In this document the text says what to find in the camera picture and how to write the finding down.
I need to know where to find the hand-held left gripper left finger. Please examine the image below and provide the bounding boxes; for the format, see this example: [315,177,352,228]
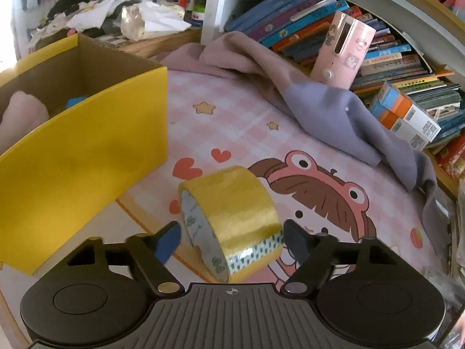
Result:
[66,221,182,296]

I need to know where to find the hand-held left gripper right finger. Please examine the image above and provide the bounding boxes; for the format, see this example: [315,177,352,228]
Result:
[282,220,399,294]

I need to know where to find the yellow packing tape roll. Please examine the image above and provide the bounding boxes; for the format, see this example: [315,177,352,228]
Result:
[178,165,284,283]

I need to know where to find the yellow cardboard box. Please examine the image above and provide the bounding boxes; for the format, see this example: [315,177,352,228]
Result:
[0,33,168,276]

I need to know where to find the pink plush pig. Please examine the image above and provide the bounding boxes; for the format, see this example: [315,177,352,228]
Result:
[0,92,51,153]

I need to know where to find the grey purple cloth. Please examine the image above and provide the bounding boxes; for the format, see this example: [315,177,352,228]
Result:
[160,31,451,256]

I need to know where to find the pink printed table mat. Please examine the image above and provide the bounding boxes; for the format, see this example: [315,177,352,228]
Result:
[0,68,455,337]

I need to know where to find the orange blue white carton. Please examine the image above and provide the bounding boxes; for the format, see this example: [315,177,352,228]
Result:
[369,102,430,150]
[376,81,442,142]

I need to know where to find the stack of papers and booklets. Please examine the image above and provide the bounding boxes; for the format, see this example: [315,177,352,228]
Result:
[441,189,465,299]

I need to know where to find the beige plastic bag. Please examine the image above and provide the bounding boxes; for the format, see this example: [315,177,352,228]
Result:
[120,1,192,42]

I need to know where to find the row of colourful books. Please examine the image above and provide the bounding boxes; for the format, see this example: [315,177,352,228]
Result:
[223,0,465,149]

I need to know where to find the white bookshelf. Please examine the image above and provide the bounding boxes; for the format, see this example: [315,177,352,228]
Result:
[201,0,465,193]

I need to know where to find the white crumpled cloth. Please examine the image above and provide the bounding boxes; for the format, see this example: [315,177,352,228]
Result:
[67,0,133,30]

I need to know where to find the dark cloth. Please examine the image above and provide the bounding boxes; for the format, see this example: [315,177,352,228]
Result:
[46,0,92,19]

